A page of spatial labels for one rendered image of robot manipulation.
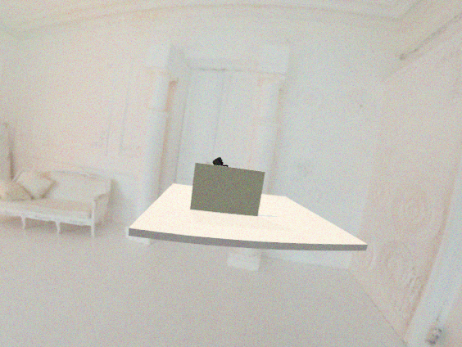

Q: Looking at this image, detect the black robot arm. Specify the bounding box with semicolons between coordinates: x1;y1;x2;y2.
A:
212;157;223;165

